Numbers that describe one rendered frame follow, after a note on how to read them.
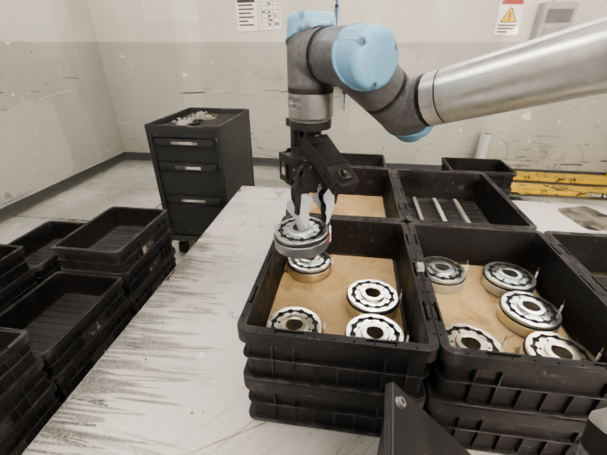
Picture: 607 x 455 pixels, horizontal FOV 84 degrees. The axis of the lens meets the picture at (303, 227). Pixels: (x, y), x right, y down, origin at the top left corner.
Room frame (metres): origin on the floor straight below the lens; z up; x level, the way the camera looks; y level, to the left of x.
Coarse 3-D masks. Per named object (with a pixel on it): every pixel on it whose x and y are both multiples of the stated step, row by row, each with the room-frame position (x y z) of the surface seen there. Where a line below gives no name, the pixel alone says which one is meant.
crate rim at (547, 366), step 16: (416, 224) 0.71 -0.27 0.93; (432, 224) 0.71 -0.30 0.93; (448, 224) 0.71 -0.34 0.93; (416, 240) 0.64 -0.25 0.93; (544, 240) 0.64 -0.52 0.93; (416, 256) 0.57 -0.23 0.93; (560, 256) 0.57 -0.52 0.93; (576, 272) 0.52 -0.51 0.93; (432, 288) 0.47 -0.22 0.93; (592, 288) 0.47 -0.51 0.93; (432, 304) 0.43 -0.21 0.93; (448, 352) 0.33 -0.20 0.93; (464, 352) 0.33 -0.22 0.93; (480, 352) 0.33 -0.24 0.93; (496, 352) 0.33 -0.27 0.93; (480, 368) 0.32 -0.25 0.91; (496, 368) 0.32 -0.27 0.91; (512, 368) 0.32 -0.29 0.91; (528, 368) 0.31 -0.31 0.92; (544, 368) 0.31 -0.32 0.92; (560, 368) 0.31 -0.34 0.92; (576, 368) 0.31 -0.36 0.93; (592, 368) 0.30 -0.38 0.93
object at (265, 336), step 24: (288, 216) 0.75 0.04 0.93; (312, 216) 0.75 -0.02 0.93; (408, 240) 0.63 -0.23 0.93; (264, 264) 0.55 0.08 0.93; (240, 336) 0.37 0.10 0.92; (264, 336) 0.37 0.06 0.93; (288, 336) 0.36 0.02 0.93; (312, 336) 0.36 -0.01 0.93; (336, 336) 0.36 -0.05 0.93; (432, 336) 0.36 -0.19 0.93; (408, 360) 0.34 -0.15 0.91; (432, 360) 0.33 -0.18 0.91
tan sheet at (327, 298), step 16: (336, 256) 0.72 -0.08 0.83; (352, 256) 0.72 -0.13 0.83; (336, 272) 0.66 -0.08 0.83; (352, 272) 0.66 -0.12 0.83; (368, 272) 0.66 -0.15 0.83; (384, 272) 0.66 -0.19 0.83; (288, 288) 0.60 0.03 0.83; (304, 288) 0.60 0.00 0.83; (320, 288) 0.60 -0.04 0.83; (336, 288) 0.60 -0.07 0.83; (288, 304) 0.54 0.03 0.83; (304, 304) 0.54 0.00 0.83; (320, 304) 0.54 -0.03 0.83; (336, 304) 0.54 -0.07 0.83; (336, 320) 0.50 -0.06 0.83; (400, 320) 0.50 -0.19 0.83
